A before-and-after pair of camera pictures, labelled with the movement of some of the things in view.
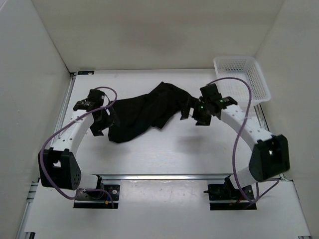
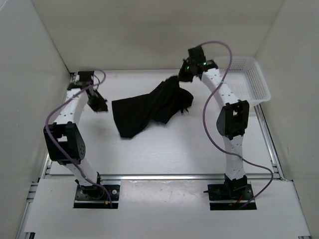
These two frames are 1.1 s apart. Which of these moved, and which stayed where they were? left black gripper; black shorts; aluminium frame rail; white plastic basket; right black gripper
Moved: left black gripper; right black gripper; black shorts
Stayed: aluminium frame rail; white plastic basket
